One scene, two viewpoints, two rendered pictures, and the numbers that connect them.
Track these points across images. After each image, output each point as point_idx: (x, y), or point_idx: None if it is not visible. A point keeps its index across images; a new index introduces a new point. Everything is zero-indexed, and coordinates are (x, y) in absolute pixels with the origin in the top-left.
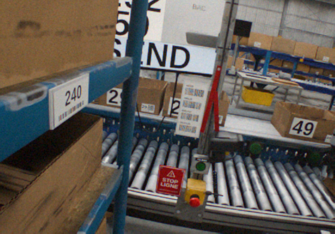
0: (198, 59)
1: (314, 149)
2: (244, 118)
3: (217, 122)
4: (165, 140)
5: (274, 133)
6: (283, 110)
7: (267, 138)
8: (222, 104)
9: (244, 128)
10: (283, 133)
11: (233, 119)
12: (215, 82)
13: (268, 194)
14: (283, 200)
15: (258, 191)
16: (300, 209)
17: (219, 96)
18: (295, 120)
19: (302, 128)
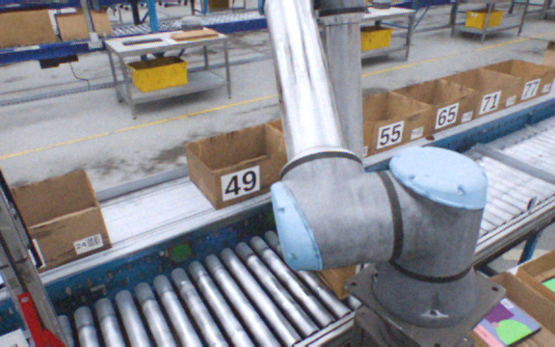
0: None
1: (270, 206)
2: (144, 193)
3: None
4: (10, 328)
5: (201, 207)
6: (200, 166)
7: (192, 229)
8: (89, 217)
9: (148, 225)
10: (214, 203)
11: (123, 212)
12: (32, 320)
13: (227, 334)
14: (252, 333)
15: (211, 342)
16: (280, 335)
17: (56, 330)
18: (224, 180)
19: (240, 185)
